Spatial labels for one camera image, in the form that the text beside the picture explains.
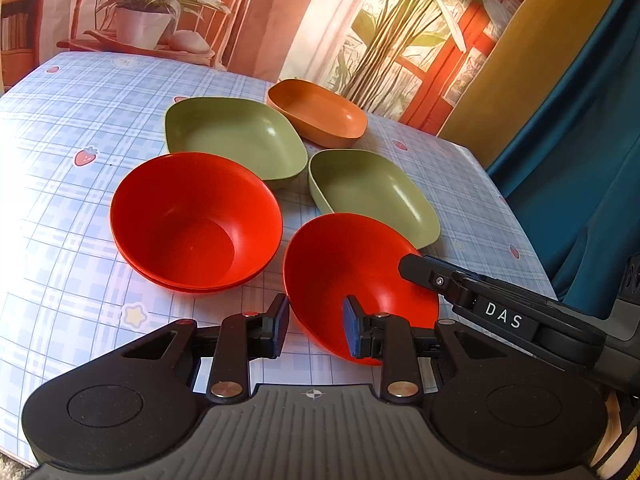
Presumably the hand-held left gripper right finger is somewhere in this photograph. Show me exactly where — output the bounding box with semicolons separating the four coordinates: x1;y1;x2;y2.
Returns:
343;295;511;405

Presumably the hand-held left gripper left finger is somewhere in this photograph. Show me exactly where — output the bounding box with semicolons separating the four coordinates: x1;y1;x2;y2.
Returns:
122;294;291;406

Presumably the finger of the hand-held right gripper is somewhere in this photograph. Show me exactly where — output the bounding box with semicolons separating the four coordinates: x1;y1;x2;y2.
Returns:
399;254;607;373
425;256;566;312

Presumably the red round bowl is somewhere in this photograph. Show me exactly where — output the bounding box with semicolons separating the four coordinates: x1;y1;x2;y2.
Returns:
110;152;284;291
282;212;441;367
115;247;266;297

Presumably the small green dish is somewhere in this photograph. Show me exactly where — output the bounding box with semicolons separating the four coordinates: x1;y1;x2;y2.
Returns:
308;149;441;250

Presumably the orange dish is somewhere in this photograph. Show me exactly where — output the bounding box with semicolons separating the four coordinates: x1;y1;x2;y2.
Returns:
266;78;369;148

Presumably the large green dish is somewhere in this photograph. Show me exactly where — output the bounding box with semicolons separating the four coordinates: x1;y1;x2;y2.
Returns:
165;96;309;190

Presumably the blue curtain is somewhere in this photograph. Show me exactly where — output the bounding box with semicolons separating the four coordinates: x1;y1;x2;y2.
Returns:
485;0;640;307

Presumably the yellow curtain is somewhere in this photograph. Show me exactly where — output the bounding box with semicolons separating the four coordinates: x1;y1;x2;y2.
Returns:
437;0;632;171

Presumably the blue checked tablecloth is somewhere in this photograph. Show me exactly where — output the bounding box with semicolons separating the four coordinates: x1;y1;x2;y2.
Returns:
0;50;559;467

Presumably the printed wall tapestry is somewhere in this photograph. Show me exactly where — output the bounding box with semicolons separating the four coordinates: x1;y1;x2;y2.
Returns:
0;0;548;136

